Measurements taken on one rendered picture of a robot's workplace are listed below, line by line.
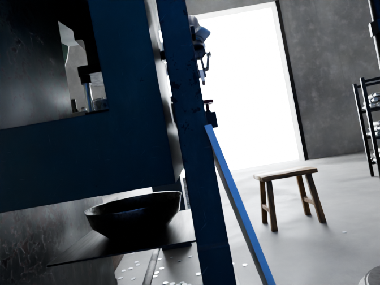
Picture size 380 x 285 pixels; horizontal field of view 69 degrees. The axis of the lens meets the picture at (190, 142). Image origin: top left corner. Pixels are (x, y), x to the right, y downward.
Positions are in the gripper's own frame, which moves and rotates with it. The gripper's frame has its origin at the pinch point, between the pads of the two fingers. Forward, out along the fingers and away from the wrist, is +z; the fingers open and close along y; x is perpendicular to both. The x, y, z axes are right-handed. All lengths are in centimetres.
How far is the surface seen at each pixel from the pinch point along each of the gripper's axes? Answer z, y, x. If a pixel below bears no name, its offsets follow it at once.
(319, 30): -339, -284, -325
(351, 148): -117, -300, -432
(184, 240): 69, 16, 16
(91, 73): 13.9, 38.2, 28.2
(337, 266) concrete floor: 82, -39, -30
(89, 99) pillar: 21, 41, 24
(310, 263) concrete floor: 79, -31, -36
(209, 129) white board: 59, 6, 58
